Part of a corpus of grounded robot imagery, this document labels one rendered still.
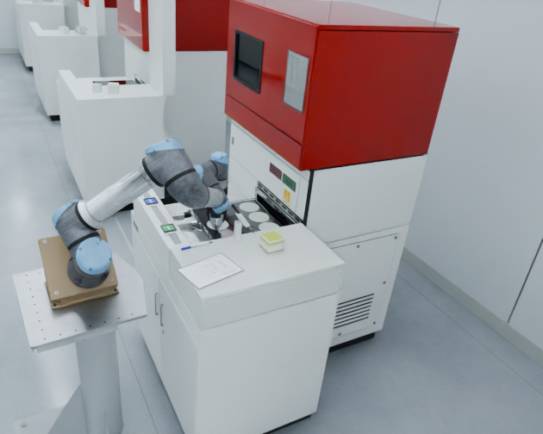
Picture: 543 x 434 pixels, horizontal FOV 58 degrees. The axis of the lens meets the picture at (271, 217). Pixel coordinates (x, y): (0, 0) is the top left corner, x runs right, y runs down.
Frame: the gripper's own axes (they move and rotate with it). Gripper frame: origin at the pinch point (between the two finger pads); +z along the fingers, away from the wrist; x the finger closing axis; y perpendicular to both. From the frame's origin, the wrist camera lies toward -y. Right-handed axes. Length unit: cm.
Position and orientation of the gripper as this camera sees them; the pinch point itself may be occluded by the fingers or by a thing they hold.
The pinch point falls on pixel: (215, 228)
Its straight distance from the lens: 225.5
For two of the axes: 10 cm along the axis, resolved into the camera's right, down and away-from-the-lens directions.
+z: -0.9, 8.7, 4.8
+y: 0.4, -4.8, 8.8
